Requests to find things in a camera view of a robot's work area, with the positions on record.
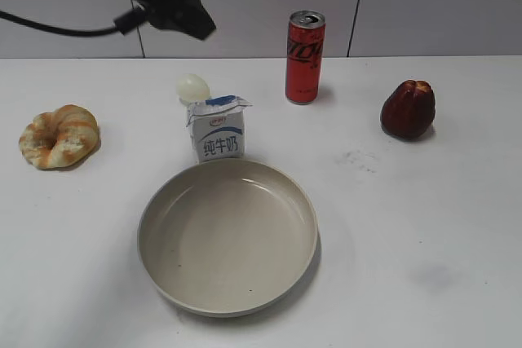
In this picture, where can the red soda can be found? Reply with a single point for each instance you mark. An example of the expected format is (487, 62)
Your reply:
(305, 39)

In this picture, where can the white blue milk carton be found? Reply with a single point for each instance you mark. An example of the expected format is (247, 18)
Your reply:
(217, 128)

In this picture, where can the white egg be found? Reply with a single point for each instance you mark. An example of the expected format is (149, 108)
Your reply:
(191, 88)

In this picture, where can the dark red wax apple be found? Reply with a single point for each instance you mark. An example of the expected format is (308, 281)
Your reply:
(409, 110)

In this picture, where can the beige round plate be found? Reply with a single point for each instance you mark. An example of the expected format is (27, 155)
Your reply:
(227, 238)

